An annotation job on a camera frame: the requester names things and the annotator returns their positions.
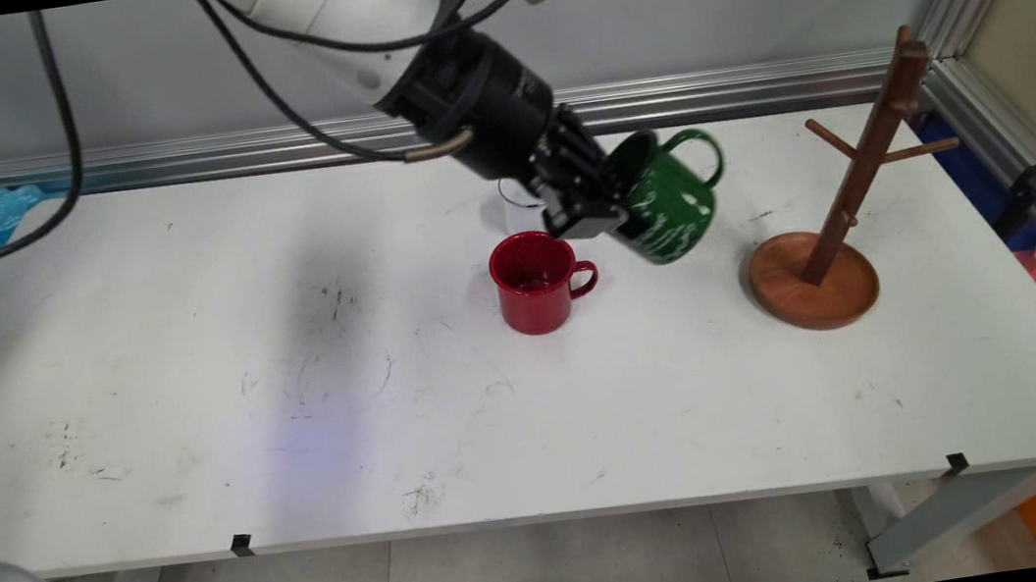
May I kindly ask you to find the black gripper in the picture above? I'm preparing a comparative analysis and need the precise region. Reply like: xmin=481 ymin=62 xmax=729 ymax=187
xmin=367 ymin=12 xmax=643 ymax=264

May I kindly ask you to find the green enamel mug white print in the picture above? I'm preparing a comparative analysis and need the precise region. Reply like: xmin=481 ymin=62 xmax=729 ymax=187
xmin=598 ymin=121 xmax=737 ymax=271

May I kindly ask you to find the red enamel mug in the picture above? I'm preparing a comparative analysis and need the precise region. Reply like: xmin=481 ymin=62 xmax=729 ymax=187
xmin=485 ymin=224 xmax=605 ymax=341

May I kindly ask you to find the wooden mug tree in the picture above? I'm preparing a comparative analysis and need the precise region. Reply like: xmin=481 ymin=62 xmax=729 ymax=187
xmin=721 ymin=21 xmax=983 ymax=339

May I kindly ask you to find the blue foam mat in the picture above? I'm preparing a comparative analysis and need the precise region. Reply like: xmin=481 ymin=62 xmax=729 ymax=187
xmin=913 ymin=101 xmax=1036 ymax=263

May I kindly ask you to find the black cable with brass fitting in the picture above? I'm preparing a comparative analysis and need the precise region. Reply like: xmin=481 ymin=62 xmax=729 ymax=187
xmin=190 ymin=0 xmax=478 ymax=187

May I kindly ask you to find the long aluminium frame rail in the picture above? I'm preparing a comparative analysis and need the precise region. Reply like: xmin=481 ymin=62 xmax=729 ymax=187
xmin=0 ymin=46 xmax=910 ymax=209

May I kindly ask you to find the thin black camera cable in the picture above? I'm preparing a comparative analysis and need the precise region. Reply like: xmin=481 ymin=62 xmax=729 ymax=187
xmin=214 ymin=0 xmax=542 ymax=73

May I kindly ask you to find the short aluminium frame rail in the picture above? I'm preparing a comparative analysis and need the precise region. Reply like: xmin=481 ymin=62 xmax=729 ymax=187
xmin=913 ymin=47 xmax=1036 ymax=340

